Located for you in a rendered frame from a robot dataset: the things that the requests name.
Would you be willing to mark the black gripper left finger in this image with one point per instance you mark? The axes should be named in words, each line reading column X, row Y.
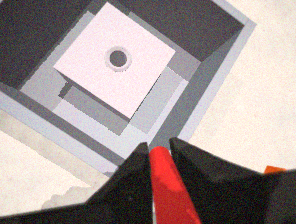
column 125, row 198

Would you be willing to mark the red peg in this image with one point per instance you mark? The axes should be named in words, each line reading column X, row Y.
column 172, row 202

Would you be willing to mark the white square plate with hole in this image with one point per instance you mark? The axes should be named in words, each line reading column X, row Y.
column 114, row 61

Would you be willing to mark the grey open box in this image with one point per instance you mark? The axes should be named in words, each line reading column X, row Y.
column 207, row 35

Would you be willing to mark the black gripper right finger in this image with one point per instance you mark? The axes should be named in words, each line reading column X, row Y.
column 223, row 192

